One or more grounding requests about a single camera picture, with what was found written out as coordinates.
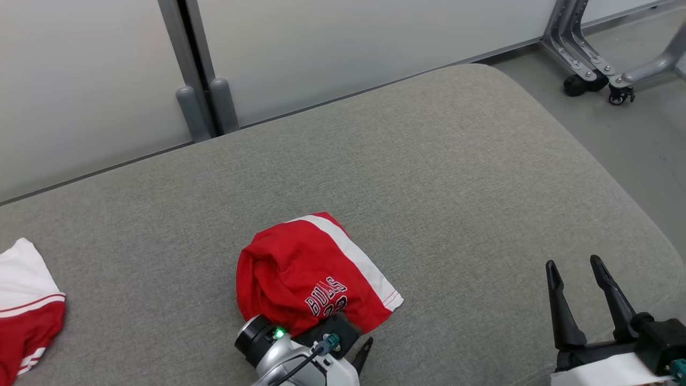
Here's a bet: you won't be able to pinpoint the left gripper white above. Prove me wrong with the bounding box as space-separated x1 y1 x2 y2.
314 337 374 386

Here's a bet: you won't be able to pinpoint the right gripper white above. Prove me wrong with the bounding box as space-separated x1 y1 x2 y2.
546 255 670 386

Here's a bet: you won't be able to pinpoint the red Bulls basketball shorts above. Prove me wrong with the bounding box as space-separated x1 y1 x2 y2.
236 212 404 337

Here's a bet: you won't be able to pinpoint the red and white basketball jersey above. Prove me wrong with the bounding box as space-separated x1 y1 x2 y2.
0 237 66 386

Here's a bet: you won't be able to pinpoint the small black caster wheel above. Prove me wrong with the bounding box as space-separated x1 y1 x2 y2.
608 85 636 106

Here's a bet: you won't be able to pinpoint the bulky black caster wheel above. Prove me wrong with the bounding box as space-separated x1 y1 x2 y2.
563 71 609 98

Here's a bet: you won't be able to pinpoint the grey metal stand base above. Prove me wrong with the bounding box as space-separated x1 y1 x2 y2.
540 0 686 90

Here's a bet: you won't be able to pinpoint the grey cylindrical post foot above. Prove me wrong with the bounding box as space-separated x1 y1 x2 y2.
176 86 211 143
210 78 240 135

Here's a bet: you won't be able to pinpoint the grey metal partition post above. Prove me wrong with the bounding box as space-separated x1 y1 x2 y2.
158 0 218 137

